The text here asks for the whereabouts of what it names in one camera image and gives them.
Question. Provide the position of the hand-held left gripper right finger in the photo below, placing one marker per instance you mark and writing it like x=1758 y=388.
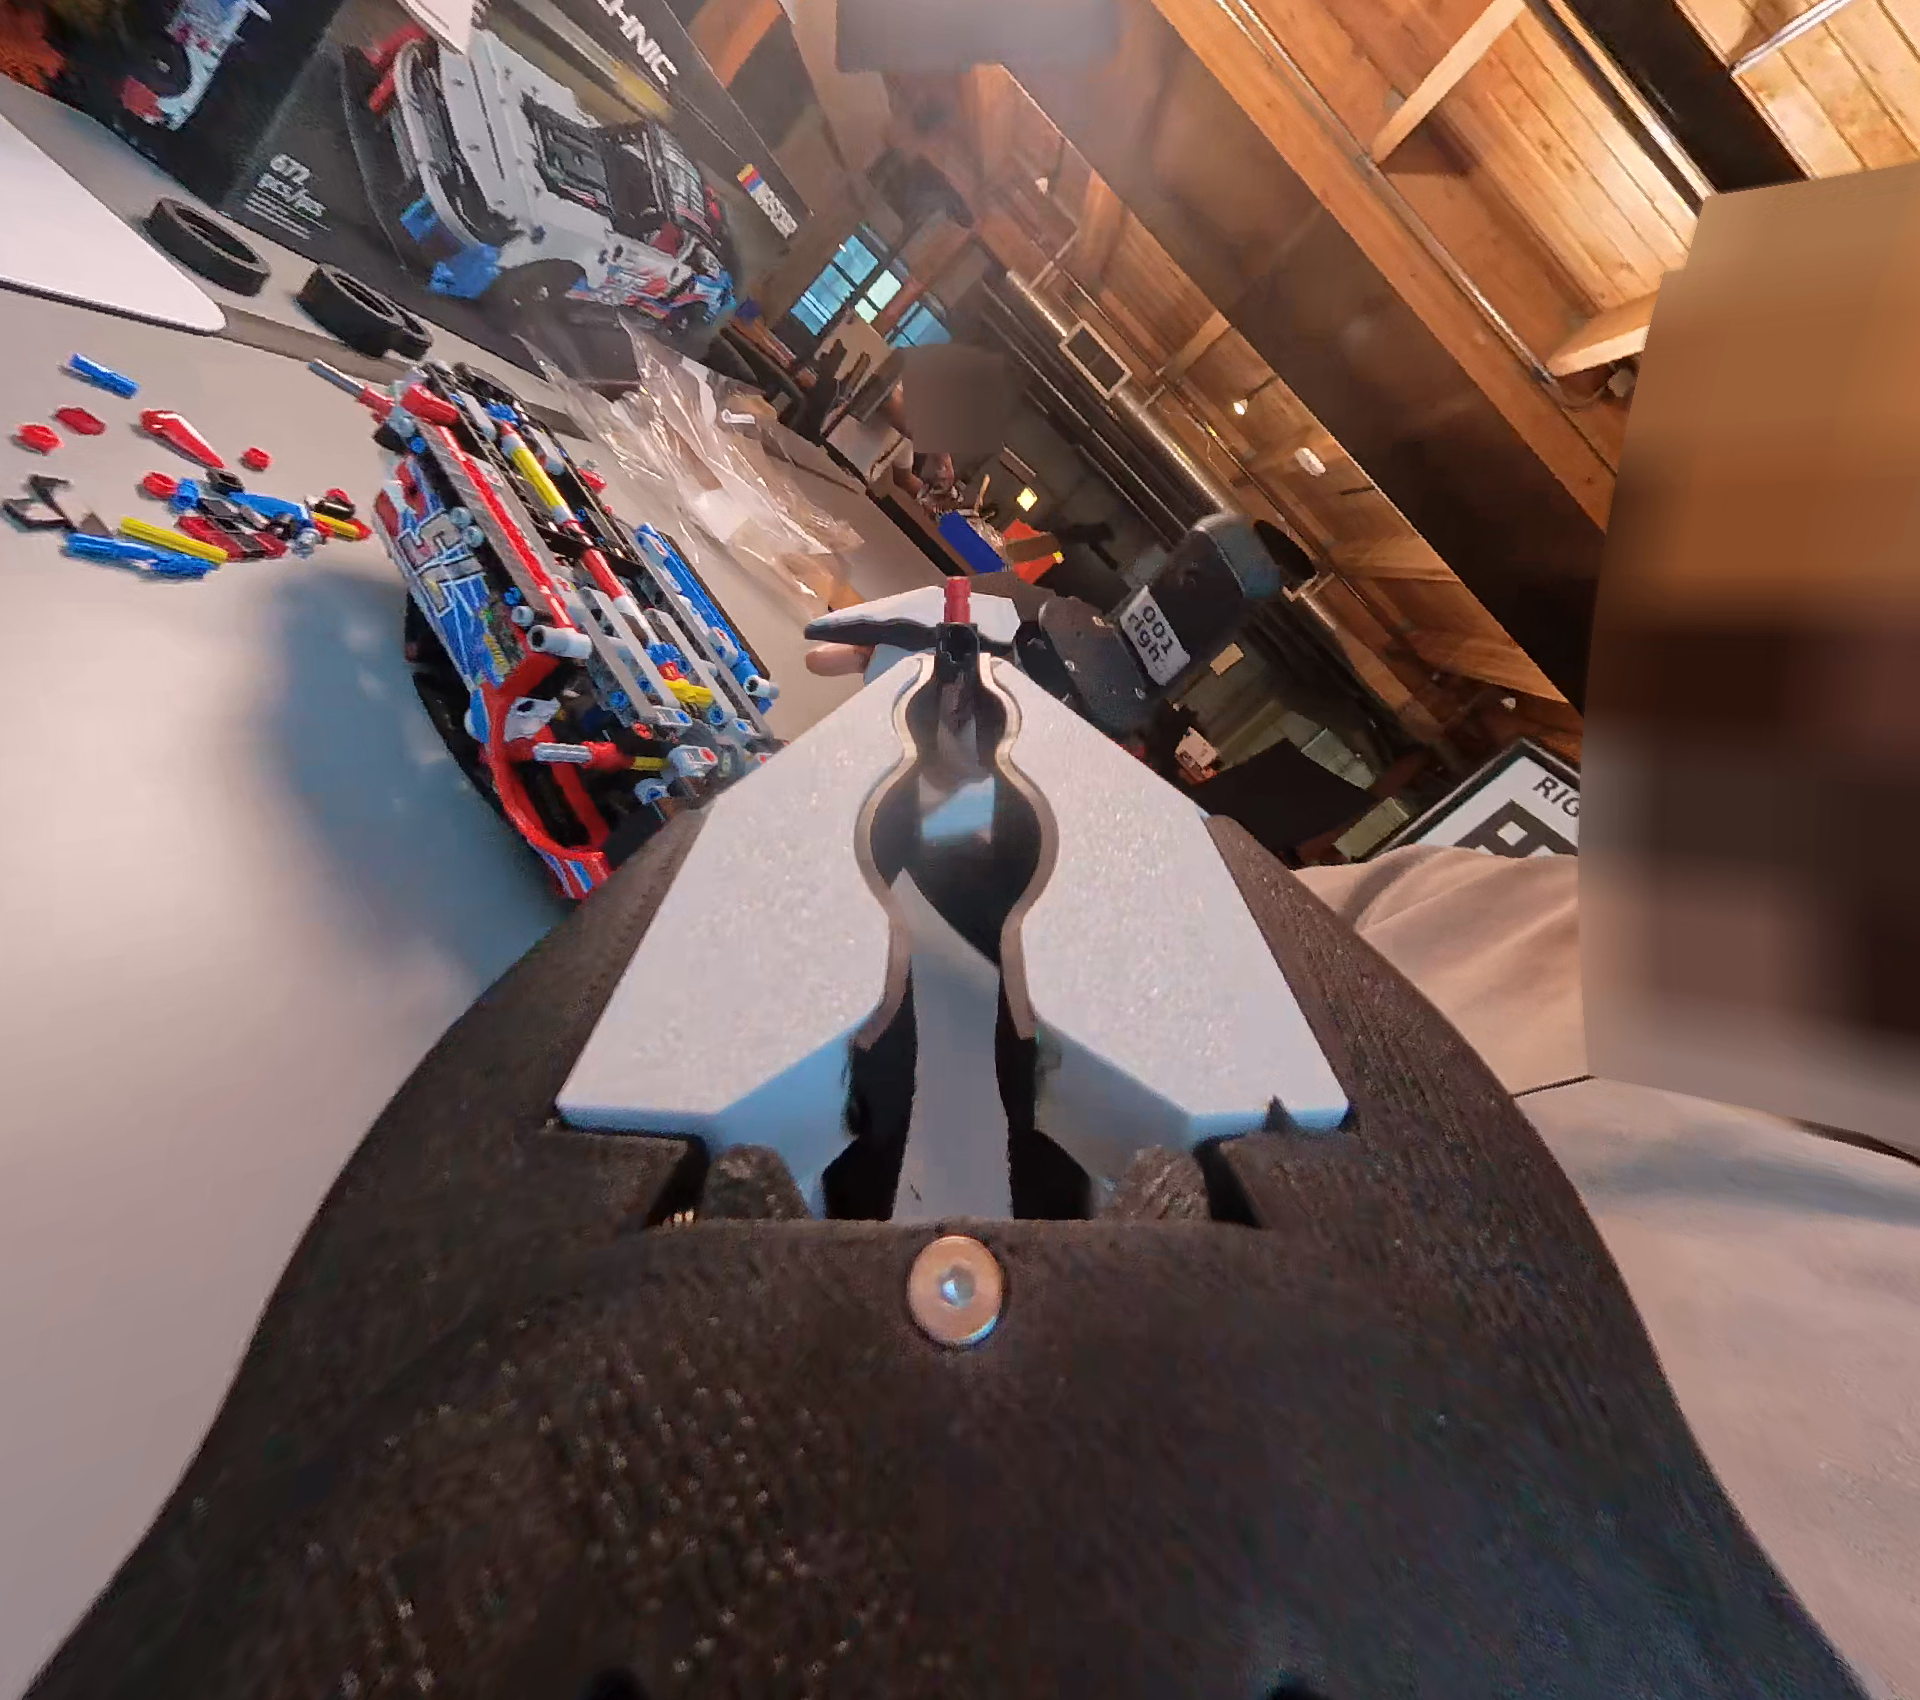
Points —
x=1185 y=979

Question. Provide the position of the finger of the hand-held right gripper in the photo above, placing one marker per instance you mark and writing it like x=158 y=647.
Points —
x=884 y=604

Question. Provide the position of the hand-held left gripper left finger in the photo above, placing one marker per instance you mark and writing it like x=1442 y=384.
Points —
x=737 y=979

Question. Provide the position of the red lego pin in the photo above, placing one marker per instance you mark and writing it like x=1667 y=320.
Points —
x=955 y=599

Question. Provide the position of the red white blue lego car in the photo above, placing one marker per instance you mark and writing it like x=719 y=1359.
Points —
x=524 y=531

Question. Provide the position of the person's right forearm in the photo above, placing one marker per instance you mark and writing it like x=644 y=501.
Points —
x=1442 y=949

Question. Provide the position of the lego set cardboard box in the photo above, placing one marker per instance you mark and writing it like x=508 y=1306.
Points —
x=602 y=81

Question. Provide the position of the black lego tyre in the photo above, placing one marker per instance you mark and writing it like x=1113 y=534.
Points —
x=323 y=306
x=180 y=232

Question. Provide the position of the pile of loose lego pieces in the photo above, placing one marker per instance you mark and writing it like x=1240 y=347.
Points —
x=225 y=531

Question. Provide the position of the person's right hand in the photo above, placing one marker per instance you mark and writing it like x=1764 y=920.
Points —
x=831 y=661

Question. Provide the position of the clear plastic bags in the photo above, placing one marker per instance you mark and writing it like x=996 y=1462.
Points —
x=719 y=456

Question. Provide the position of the window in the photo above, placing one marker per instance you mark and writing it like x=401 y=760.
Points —
x=853 y=291

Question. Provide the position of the white flat pad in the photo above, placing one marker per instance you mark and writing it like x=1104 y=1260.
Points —
x=92 y=232

